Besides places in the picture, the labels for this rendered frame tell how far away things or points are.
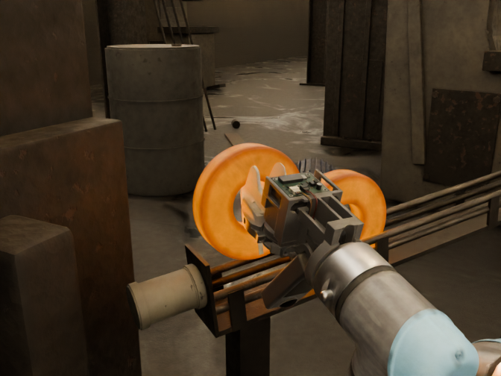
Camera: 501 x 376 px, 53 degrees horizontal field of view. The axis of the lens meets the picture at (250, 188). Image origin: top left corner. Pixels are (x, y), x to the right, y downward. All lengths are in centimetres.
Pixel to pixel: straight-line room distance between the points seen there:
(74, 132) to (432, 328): 49
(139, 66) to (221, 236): 240
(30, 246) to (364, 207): 46
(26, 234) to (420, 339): 39
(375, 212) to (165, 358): 108
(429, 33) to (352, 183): 215
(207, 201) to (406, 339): 31
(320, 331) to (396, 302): 137
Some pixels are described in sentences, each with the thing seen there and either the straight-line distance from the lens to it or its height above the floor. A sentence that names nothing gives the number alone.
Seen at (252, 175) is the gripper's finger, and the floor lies 83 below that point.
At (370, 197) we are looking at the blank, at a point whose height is 76.
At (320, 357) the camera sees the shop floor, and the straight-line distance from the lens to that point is 171.
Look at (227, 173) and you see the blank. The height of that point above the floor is 82.
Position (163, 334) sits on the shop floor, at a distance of 182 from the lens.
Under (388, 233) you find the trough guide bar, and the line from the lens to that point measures 80.
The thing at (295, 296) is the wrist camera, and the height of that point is 69.
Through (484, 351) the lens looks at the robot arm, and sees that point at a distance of 60.
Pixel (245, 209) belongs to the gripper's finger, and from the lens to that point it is 63.
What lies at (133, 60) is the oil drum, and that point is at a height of 81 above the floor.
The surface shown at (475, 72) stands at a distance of 277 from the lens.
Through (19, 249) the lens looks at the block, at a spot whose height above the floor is 80.
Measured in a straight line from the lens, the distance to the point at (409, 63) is 286.
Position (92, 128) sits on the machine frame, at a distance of 72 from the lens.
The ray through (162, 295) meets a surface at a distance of 65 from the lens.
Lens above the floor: 100
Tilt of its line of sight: 18 degrees down
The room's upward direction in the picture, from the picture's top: straight up
